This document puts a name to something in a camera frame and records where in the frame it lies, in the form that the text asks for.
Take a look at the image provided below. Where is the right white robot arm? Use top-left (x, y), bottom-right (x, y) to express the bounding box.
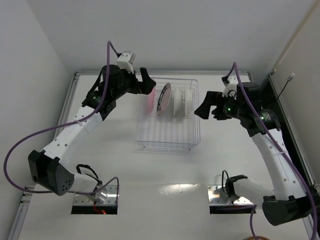
top-left (194, 82), bottom-right (313, 226)

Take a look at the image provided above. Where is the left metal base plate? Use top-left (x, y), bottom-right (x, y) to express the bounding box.
top-left (73, 185), bottom-right (119, 207)

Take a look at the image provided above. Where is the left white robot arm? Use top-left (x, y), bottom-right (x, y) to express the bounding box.
top-left (28, 64), bottom-right (156, 196)

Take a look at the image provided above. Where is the black usb cable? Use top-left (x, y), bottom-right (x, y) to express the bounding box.
top-left (276, 72), bottom-right (296, 99)

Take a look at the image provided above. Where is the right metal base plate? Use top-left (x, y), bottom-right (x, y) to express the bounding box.
top-left (207, 185), bottom-right (254, 207)

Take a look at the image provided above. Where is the pink plate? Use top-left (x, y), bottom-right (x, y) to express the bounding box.
top-left (146, 87), bottom-right (156, 114)

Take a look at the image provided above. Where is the metal base plate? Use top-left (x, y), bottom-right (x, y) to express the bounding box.
top-left (207, 185), bottom-right (254, 207)
top-left (73, 185), bottom-right (119, 207)

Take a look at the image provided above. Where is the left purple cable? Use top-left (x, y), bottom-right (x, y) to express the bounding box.
top-left (3, 40), bottom-right (123, 201)

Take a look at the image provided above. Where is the purple cable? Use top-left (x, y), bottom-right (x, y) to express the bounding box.
top-left (3, 40), bottom-right (123, 201)
top-left (222, 61), bottom-right (320, 240)

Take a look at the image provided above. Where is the brown round object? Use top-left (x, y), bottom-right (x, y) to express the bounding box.
top-left (243, 235), bottom-right (270, 240)

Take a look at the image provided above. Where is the green rimmed white plate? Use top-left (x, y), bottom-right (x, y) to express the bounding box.
top-left (156, 82), bottom-right (172, 116)

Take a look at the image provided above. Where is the clear glass plate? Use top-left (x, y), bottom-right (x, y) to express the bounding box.
top-left (173, 87), bottom-right (183, 117)

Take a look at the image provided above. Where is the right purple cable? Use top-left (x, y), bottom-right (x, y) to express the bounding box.
top-left (222, 61), bottom-right (320, 240)

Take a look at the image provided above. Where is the white ribbed plate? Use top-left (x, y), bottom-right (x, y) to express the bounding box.
top-left (184, 86), bottom-right (193, 118)

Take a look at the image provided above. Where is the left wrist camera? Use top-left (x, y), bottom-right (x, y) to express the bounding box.
top-left (116, 51), bottom-right (136, 74)

